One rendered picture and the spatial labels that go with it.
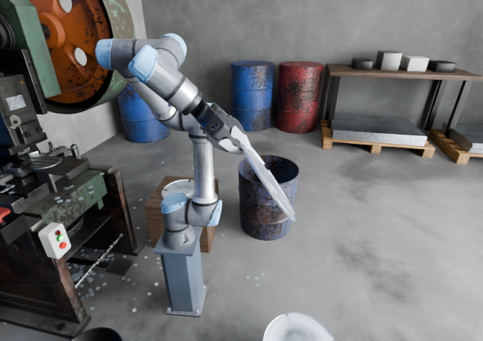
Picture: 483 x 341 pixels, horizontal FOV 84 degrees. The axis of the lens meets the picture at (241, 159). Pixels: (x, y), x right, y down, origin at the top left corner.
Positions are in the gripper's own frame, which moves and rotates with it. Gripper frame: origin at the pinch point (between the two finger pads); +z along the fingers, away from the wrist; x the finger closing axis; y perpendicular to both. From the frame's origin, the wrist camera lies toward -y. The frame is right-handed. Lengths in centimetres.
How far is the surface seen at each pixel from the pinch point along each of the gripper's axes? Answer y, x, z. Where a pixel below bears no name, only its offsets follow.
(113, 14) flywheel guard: 83, 4, -53
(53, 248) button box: 31, 86, -15
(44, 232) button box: 33, 82, -21
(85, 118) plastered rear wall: 273, 134, -37
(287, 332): -6, 45, 69
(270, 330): -3, 50, 64
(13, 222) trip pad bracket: 32, 82, -32
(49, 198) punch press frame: 55, 84, -26
